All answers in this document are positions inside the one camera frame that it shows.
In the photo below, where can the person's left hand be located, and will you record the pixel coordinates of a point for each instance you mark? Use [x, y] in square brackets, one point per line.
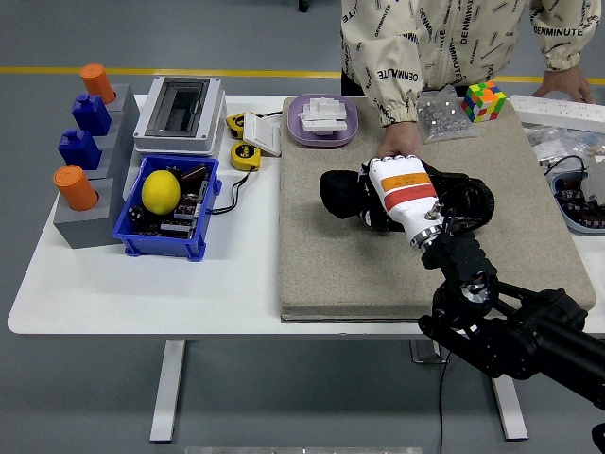
[565, 80]

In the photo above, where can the person's right hand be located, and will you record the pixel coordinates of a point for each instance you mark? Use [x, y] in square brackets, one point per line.
[399, 139]

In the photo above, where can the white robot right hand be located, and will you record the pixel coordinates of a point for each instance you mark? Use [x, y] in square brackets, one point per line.
[406, 198]

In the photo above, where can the black rag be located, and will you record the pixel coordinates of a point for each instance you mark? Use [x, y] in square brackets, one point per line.
[340, 189]

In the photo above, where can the person's left forearm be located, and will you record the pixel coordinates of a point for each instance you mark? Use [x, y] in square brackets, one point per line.
[565, 33]

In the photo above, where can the person's right forearm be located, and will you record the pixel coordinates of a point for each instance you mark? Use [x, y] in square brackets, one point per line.
[385, 80]

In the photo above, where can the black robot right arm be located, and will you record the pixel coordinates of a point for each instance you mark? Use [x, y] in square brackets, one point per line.
[520, 331]

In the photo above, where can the white power strip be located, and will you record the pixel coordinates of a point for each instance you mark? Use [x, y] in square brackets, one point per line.
[553, 111]

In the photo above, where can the clear bag of metal nuts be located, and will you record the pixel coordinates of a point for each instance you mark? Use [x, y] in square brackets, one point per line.
[442, 118]

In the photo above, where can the clear plastic bags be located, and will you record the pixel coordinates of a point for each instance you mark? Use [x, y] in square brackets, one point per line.
[553, 142]

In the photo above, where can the stack of white switches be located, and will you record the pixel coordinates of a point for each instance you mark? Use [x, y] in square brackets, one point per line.
[323, 116]

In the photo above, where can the grey-brown mat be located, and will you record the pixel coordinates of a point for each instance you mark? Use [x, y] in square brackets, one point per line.
[354, 265]

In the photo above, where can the colourful puzzle cube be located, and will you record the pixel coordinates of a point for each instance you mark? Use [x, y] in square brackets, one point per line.
[483, 101]

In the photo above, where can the purple tray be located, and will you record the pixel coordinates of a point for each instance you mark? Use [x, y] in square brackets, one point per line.
[295, 127]

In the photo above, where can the grey metal part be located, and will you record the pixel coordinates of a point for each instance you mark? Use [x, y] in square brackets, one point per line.
[595, 182]

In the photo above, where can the person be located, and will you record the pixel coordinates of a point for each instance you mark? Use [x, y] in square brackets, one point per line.
[454, 38]

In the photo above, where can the yellow tape measure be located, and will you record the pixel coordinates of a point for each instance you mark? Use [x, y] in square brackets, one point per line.
[245, 155]
[235, 124]

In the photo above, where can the black caster wheel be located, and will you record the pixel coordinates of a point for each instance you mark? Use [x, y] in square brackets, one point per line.
[303, 5]

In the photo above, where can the grey white electrical box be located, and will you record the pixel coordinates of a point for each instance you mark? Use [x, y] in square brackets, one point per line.
[179, 111]

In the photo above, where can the dark circuit board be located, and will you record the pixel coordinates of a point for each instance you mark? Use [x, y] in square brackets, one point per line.
[182, 215]

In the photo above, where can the white table leg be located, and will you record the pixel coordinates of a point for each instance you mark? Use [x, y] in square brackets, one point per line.
[513, 411]
[167, 392]

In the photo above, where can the yellow lemon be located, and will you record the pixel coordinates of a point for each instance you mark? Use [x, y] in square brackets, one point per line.
[160, 191]

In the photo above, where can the blue plastic bin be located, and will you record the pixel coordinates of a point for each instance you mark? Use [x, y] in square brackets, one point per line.
[160, 246]

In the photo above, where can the black cylindrical capacitor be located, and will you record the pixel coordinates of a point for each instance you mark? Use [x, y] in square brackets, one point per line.
[138, 214]

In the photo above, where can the orange cylinder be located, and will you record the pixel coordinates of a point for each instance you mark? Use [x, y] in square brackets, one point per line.
[97, 82]
[75, 189]

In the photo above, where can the blue block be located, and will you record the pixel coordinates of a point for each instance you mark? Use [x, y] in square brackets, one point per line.
[91, 116]
[79, 150]

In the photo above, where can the grey stepped block holder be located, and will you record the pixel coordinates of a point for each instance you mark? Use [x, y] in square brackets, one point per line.
[80, 232]

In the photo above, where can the white wall switch plate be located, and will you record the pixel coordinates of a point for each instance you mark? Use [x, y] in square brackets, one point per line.
[262, 134]

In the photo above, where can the grey metal bracket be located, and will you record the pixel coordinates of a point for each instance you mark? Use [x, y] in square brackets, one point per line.
[423, 352]

